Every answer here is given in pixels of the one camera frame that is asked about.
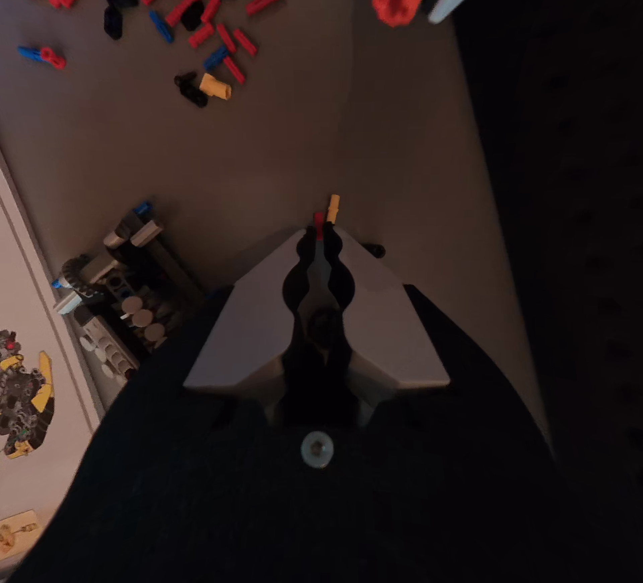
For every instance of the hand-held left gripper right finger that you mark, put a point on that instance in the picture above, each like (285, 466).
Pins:
(397, 337)

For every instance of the red lego axle pin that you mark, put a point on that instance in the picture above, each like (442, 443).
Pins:
(319, 229)

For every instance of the lego instruction booklet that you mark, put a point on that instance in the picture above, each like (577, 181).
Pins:
(30, 292)

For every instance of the black lego connector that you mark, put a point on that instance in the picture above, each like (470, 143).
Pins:
(191, 88)
(375, 250)

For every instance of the pile of red blue pins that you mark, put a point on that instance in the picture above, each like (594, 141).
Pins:
(178, 8)

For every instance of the lego car chassis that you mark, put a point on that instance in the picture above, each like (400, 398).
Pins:
(120, 261)

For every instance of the small yellow lego piece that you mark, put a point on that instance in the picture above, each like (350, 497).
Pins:
(216, 86)

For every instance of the small yellow lego pin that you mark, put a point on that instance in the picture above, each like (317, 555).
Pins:
(333, 209)

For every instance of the red and blue joined pins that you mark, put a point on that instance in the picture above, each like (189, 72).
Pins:
(45, 55)

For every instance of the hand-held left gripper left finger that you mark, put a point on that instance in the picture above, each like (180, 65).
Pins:
(241, 337)

